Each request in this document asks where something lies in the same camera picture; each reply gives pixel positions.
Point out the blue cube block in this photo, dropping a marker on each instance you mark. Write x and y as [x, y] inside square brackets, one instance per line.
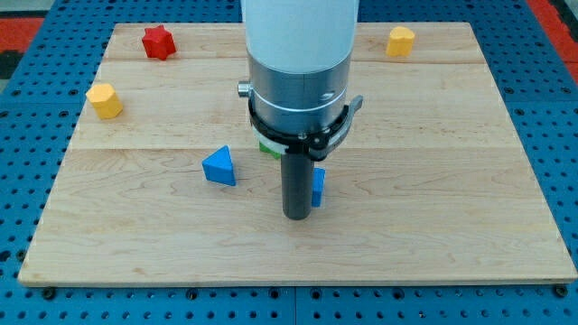
[318, 186]

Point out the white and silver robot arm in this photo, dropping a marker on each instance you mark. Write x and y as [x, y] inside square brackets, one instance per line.
[299, 57]

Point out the wooden board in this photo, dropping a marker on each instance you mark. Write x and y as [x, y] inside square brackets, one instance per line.
[431, 186]

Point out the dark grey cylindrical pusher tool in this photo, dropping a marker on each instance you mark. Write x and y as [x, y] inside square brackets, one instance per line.
[297, 172]

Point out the green block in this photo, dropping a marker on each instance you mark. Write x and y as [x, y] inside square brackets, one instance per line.
[264, 149]

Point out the blue triangular prism block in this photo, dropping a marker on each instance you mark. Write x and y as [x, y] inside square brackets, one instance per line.
[218, 167]

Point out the yellow heart block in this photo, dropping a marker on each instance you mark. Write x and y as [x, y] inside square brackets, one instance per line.
[400, 42]

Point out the red star block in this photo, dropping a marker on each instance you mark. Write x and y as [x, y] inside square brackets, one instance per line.
[158, 42]

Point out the yellow hexagon block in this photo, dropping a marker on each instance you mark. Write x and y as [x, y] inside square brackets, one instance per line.
[104, 100]

